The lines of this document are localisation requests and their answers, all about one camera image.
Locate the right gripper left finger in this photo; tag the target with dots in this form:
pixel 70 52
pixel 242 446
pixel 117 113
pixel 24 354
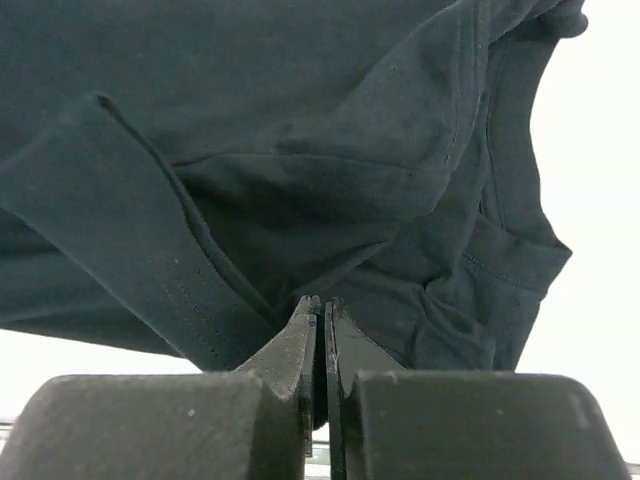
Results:
pixel 254 422

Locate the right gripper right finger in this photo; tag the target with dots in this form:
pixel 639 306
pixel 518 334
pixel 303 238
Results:
pixel 386 422

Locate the black garment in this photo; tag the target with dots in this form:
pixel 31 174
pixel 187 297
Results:
pixel 176 175

